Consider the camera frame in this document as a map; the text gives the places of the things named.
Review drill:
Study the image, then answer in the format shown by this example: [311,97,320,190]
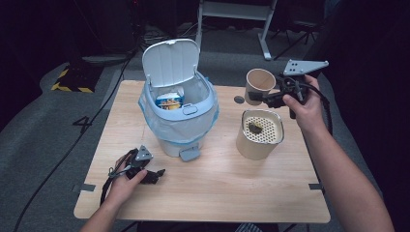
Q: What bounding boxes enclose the colourful snack box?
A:
[155,91,186,111]

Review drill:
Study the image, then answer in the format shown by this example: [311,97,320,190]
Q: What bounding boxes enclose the black yellow striped stand base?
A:
[50,65,99,94]

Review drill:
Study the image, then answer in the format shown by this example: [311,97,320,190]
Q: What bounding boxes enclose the translucent blue bin liner bag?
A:
[138,76,220,147]

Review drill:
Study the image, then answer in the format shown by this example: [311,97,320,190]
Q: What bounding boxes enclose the black tripod stand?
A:
[270,18,324,62]

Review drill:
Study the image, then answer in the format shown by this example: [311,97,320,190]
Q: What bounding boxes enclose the beige canister with perforated strainer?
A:
[235,108,285,161]

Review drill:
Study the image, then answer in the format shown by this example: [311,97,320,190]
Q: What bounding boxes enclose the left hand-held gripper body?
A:
[125,145,154,180]

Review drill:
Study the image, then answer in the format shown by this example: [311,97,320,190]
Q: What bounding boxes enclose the person's right hand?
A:
[282,74,325,133]

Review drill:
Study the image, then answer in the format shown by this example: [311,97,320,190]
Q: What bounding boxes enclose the person's striped clothing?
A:
[234,222,264,232]

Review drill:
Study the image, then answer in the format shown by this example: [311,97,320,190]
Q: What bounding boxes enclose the food scraps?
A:
[247,121,264,135]

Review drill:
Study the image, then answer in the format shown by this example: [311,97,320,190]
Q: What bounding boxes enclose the long black floor cable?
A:
[12,44,143,232]

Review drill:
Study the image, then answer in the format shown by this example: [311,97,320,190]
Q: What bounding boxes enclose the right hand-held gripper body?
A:
[269,59,330,109]

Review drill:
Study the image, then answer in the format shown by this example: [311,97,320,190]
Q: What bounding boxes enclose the blue and white pedal bin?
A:
[138,38,220,162]

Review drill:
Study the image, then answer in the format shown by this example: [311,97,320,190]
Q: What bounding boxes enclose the brown paper cup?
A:
[244,68,278,107]

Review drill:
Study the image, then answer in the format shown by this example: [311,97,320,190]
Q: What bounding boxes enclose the white metal stand frame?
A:
[192,0,278,62]

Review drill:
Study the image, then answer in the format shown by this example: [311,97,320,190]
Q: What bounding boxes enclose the person's left hand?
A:
[105,154,148,207]

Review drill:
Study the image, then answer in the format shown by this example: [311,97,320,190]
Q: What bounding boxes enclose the right hand-held gripper black cable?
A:
[303,81,334,136]

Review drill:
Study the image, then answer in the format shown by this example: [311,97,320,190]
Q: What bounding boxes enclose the bundle of floor cables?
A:
[141,21,202,50]

